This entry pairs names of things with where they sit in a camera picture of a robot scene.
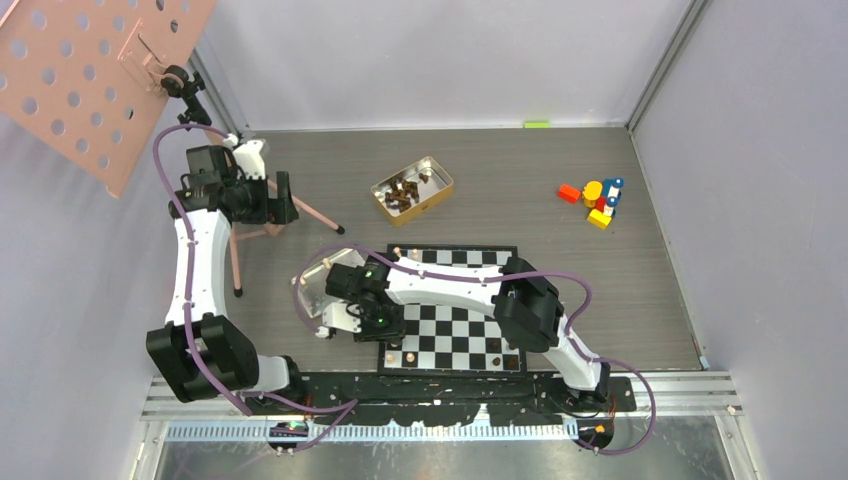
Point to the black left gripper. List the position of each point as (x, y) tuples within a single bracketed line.
[(273, 211)]

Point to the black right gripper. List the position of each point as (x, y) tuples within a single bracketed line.
[(396, 332)]

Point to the black white chessboard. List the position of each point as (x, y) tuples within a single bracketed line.
[(449, 340)]

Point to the silver tin lid tray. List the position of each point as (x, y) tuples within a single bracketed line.
[(309, 283)]

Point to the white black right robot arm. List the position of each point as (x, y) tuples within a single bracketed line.
[(368, 301)]

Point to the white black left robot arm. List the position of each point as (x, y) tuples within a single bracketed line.
[(199, 352)]

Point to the gold tin with dark pieces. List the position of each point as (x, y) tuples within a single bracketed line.
[(413, 190)]

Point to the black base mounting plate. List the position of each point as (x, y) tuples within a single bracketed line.
[(534, 398)]

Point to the red toy block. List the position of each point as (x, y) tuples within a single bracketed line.
[(569, 194)]

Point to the yellow cube toy block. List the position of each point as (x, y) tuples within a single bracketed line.
[(599, 219)]

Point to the pink perforated music stand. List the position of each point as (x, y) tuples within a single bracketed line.
[(92, 78)]

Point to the yellow round toy block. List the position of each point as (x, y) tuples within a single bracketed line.
[(591, 193)]

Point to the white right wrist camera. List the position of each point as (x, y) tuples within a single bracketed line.
[(334, 319)]

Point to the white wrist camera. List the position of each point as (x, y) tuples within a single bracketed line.
[(249, 155), (334, 319)]

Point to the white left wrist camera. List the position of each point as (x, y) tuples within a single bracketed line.
[(249, 155)]

